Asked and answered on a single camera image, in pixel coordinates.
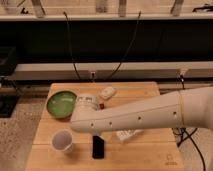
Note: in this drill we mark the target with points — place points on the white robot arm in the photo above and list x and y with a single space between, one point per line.
185 108

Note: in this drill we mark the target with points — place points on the white crumpled cloth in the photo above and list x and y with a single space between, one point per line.
107 93

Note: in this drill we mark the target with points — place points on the red chili pepper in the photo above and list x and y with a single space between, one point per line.
102 106

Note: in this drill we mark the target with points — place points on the green bowl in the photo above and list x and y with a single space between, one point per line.
61 104

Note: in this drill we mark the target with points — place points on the white plastic bottle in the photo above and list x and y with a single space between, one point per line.
127 134

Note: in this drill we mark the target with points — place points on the black smartphone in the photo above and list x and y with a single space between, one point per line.
98 148

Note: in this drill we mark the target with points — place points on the white horizontal rail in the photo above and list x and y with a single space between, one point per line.
129 70

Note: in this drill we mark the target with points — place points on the white wall outlet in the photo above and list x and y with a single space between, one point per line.
92 74

